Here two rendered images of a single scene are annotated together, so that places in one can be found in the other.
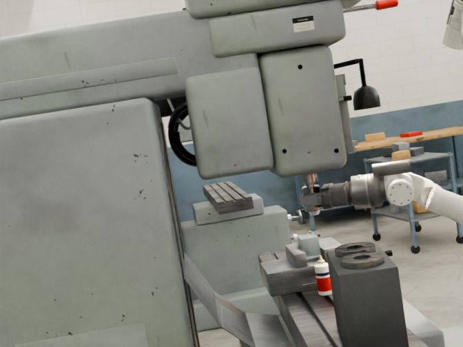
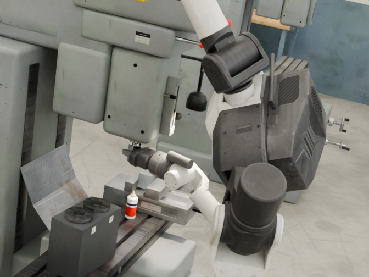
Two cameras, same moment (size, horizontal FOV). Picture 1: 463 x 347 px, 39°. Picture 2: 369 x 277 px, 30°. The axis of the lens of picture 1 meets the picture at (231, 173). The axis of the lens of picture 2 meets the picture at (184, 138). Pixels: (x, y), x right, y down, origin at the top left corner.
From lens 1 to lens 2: 1.41 m
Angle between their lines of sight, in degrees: 25
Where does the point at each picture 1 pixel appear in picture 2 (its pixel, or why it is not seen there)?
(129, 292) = not seen: outside the picture
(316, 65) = (146, 68)
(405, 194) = (172, 183)
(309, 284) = not seen: hidden behind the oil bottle
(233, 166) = (72, 112)
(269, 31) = (118, 33)
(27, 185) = not seen: outside the picture
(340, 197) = (141, 162)
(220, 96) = (76, 63)
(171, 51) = (56, 20)
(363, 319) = (57, 248)
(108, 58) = (17, 9)
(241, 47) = (98, 37)
